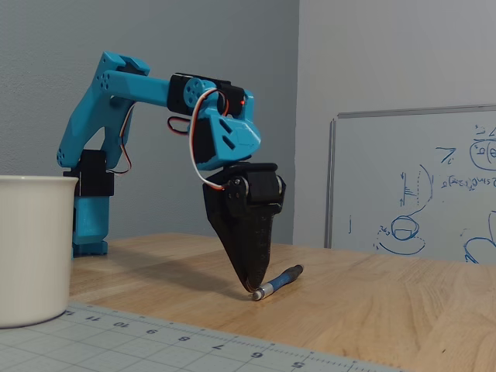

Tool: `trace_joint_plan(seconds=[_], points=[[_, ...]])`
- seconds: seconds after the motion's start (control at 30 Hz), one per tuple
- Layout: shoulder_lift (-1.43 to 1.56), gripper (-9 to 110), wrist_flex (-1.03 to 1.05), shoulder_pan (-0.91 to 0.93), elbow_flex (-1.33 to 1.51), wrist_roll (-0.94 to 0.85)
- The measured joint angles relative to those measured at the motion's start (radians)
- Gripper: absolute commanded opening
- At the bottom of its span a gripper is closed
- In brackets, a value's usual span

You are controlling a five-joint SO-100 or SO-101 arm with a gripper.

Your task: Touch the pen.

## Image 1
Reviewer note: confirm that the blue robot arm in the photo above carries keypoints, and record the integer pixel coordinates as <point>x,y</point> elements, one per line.
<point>128,87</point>

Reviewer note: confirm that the blue and silver pen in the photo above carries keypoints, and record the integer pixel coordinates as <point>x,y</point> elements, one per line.
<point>279,282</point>

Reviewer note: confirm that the whiteboard with blue drawings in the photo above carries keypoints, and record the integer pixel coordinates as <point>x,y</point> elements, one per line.
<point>387,178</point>

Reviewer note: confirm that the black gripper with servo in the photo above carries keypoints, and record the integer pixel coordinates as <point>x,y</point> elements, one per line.
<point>259,190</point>

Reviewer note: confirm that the white ceramic cup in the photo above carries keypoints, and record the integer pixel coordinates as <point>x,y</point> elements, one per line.
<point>35,248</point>

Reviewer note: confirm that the grey gridded cutting mat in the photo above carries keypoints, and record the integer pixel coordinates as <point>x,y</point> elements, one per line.
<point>116,345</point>

